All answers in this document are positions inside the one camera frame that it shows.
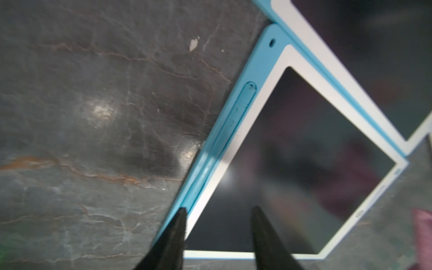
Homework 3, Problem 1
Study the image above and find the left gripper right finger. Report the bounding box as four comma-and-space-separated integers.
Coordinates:
251, 206, 304, 270

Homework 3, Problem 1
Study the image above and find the blue front drawing tablet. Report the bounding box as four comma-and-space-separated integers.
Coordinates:
168, 24, 408, 260

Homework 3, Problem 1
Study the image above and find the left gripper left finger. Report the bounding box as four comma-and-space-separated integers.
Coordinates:
134, 208, 187, 270

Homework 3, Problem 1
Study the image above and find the blue drawing tablet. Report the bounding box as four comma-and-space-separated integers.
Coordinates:
168, 24, 408, 260
256, 1, 432, 156

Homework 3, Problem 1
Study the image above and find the blue rear drawing tablet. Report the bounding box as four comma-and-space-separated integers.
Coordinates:
256, 1, 432, 156

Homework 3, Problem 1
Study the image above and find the pink cleaning cloth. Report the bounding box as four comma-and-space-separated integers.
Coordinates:
409, 209, 432, 270

